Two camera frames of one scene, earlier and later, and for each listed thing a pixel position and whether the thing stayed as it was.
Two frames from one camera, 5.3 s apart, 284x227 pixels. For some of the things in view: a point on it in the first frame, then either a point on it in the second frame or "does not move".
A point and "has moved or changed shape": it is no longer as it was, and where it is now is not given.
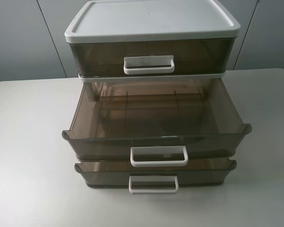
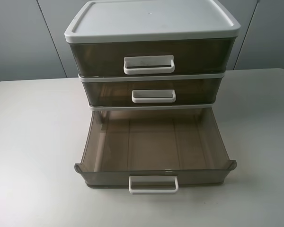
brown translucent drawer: [111, 116] has moved or changed shape
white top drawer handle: [148, 61] does not move
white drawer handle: [159, 150] -> [151, 96]
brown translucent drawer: [208, 55] does not move
